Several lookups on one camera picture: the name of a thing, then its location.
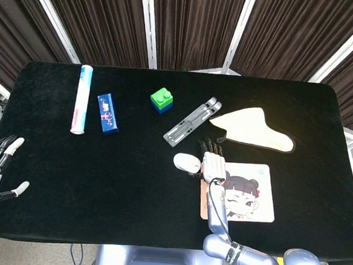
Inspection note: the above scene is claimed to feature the blue rectangular box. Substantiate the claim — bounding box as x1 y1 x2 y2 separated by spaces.
94 92 122 136

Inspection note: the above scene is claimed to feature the black velvet tablecloth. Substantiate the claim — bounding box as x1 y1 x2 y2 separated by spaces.
0 57 353 265

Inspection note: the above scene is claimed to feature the blue floor cable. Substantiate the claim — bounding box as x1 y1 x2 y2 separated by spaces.
68 242 85 265

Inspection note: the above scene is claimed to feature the white partition frame post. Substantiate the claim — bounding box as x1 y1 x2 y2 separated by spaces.
20 0 86 65
307 2 353 87
134 0 163 71
221 0 259 77

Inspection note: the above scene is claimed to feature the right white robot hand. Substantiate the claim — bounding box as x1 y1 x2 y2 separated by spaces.
187 136 229 187

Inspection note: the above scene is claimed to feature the black right arm strap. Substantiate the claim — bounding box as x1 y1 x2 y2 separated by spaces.
226 241 243 265

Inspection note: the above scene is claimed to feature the cream yellow oven mitt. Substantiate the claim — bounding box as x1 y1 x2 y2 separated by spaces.
206 103 299 154

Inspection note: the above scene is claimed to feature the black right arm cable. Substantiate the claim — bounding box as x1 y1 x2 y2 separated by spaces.
204 177 238 244

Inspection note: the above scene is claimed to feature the grey robot torso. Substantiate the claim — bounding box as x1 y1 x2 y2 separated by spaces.
93 242 227 265

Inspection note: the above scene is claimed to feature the white rolled tube blue print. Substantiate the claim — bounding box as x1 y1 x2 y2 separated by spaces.
69 64 94 136

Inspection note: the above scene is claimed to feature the green and blue building block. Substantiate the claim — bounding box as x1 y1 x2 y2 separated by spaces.
149 87 175 116

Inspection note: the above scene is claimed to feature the cartoon girl mouse pad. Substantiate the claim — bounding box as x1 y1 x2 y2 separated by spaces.
198 159 279 226

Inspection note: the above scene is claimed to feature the white computer mouse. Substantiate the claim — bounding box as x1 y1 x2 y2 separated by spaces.
172 152 204 174

